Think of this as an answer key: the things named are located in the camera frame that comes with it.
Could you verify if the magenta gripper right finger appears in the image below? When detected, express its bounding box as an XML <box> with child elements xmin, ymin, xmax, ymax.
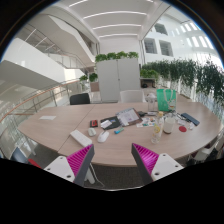
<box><xmin>131</xmin><ymin>143</ymin><xmax>183</xmax><ymax>185</ymax></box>

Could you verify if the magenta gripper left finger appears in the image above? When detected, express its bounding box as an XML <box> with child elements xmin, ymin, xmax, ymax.
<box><xmin>45</xmin><ymin>144</ymin><xmax>94</xmax><ymax>186</ymax></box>

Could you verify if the clear plastic water bottle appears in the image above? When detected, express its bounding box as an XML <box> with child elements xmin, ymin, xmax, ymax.
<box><xmin>151</xmin><ymin>111</ymin><xmax>164</xmax><ymax>144</ymax></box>

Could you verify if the small white device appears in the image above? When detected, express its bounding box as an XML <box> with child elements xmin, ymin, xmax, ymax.
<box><xmin>88</xmin><ymin>128</ymin><xmax>96</xmax><ymax>137</ymax></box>

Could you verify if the white computer mouse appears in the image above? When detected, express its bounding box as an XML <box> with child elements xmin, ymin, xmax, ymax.
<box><xmin>97</xmin><ymin>131</ymin><xmax>109</xmax><ymax>143</ymax></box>

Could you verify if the white cup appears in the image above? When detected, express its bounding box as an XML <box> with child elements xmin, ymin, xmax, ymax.
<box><xmin>163</xmin><ymin>117</ymin><xmax>175</xmax><ymax>134</ymax></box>

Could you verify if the teal marker pen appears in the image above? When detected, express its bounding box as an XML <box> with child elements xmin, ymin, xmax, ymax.
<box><xmin>114</xmin><ymin>128</ymin><xmax>124</xmax><ymax>134</ymax></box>

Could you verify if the red black small box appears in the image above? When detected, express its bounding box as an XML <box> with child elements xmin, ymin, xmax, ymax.
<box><xmin>90</xmin><ymin>120</ymin><xmax>98</xmax><ymax>128</ymax></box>

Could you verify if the red round coaster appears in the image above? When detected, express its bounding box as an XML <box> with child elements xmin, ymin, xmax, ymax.
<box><xmin>179</xmin><ymin>126</ymin><xmax>187</xmax><ymax>132</ymax></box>

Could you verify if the black folder with papers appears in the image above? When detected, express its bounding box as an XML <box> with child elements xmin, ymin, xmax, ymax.
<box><xmin>100</xmin><ymin>116</ymin><xmax>120</xmax><ymax>130</ymax></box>

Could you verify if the dark tablet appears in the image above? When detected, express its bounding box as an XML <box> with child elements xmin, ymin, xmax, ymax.
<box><xmin>181</xmin><ymin>113</ymin><xmax>200</xmax><ymax>126</ymax></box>

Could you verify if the white chair at right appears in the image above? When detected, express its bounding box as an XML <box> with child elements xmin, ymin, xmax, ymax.
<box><xmin>194</xmin><ymin>133</ymin><xmax>223</xmax><ymax>162</ymax></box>

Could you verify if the clear glass jar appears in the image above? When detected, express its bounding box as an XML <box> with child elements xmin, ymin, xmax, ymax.
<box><xmin>146</xmin><ymin>93</ymin><xmax>156</xmax><ymax>112</ymax></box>

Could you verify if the black office chair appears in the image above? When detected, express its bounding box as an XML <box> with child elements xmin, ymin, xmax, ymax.
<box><xmin>70</xmin><ymin>93</ymin><xmax>90</xmax><ymax>105</ymax></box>

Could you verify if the green tote bag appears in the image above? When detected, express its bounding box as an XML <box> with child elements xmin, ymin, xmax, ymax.
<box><xmin>156</xmin><ymin>89</ymin><xmax>176</xmax><ymax>112</ymax></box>

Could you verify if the white office chair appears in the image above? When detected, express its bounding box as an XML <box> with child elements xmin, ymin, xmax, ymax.
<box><xmin>120</xmin><ymin>90</ymin><xmax>145</xmax><ymax>103</ymax></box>

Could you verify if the white cabinet with plants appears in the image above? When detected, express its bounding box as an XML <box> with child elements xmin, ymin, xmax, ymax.
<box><xmin>95</xmin><ymin>52</ymin><xmax>140</xmax><ymax>103</ymax></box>

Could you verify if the green hedge planter row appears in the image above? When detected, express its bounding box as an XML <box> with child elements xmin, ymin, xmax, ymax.
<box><xmin>140</xmin><ymin>59</ymin><xmax>224</xmax><ymax>110</ymax></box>

